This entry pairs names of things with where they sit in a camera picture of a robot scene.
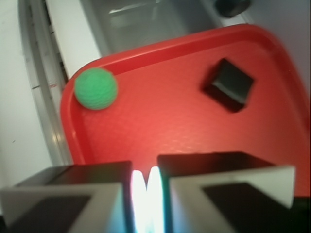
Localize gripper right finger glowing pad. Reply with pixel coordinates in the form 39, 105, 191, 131
157, 151, 311, 233

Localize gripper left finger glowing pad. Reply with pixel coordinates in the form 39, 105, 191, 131
0, 161, 133, 233

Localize green textured ball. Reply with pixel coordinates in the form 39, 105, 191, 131
74, 68, 118, 110

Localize red plastic tray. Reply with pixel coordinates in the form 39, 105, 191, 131
61, 24, 310, 196

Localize black square block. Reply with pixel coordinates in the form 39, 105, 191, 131
201, 58, 256, 113

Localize grey metal sink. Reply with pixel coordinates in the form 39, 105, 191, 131
81, 0, 224, 56

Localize black faucet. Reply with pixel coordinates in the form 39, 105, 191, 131
214, 0, 251, 18

